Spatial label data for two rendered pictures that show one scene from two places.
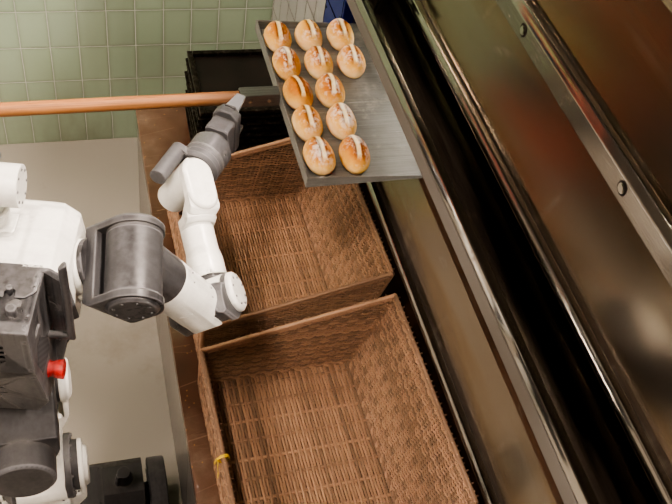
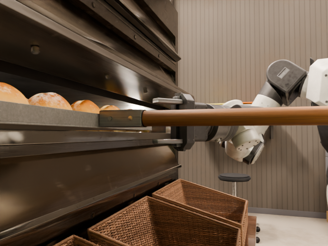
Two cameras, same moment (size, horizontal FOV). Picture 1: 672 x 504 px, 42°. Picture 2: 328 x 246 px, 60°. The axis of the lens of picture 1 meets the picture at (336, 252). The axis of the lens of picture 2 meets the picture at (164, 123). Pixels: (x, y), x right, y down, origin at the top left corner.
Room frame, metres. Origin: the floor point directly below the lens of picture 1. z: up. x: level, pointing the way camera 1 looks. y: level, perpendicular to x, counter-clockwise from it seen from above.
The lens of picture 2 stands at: (1.88, 0.67, 1.17)
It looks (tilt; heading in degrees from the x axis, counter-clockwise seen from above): 2 degrees up; 222
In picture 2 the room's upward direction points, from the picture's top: straight up
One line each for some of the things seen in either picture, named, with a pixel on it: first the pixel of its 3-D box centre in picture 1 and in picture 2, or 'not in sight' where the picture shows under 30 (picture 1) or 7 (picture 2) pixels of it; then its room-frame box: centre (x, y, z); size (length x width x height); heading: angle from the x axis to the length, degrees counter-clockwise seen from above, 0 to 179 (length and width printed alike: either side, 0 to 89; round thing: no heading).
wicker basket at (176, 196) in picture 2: not in sight; (204, 209); (0.45, -0.31, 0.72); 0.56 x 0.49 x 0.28; 24
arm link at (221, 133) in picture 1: (215, 143); (199, 122); (1.35, 0.30, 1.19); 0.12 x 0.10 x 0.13; 169
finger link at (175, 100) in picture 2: (235, 102); (167, 99); (1.44, 0.28, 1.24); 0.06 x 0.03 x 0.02; 169
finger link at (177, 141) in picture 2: not in sight; (167, 143); (1.44, 0.28, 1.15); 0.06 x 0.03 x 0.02; 169
